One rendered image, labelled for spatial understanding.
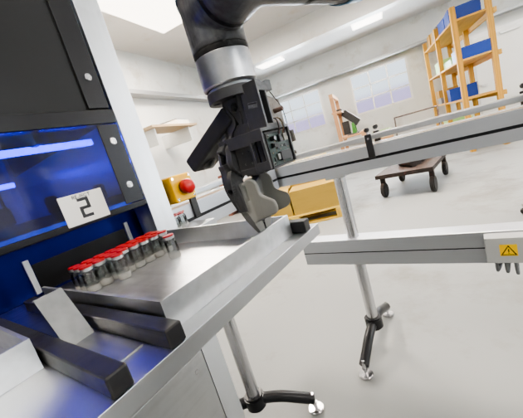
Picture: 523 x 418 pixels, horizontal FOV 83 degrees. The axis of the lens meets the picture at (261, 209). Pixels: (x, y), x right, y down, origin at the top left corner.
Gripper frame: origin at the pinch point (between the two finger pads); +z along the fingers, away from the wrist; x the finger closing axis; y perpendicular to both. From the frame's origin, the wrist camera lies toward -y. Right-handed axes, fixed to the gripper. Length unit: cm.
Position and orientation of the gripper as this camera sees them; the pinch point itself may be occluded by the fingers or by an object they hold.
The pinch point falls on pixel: (260, 228)
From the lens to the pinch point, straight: 45.7
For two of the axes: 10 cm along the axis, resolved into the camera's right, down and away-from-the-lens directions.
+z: 2.8, 9.4, 1.8
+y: 7.9, -1.2, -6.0
